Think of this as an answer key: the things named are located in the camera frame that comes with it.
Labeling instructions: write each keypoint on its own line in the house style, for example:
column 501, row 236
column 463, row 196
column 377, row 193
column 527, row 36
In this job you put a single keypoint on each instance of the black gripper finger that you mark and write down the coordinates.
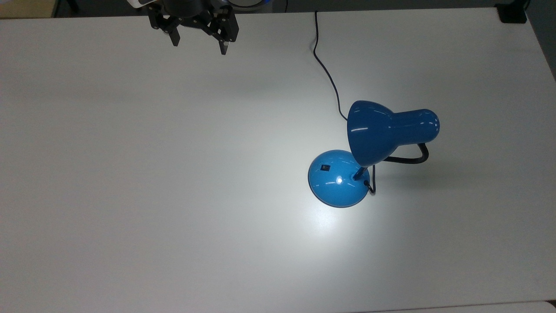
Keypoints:
column 228, row 30
column 167, row 24

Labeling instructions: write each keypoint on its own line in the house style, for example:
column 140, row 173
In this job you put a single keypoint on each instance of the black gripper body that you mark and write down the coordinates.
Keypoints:
column 184, row 8

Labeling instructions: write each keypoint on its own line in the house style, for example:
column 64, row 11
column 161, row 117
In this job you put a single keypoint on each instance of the blue desk lamp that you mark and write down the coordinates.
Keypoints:
column 391, row 130

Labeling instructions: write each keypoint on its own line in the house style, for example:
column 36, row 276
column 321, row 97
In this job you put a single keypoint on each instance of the black table clamp mount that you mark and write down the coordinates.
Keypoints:
column 512, row 13

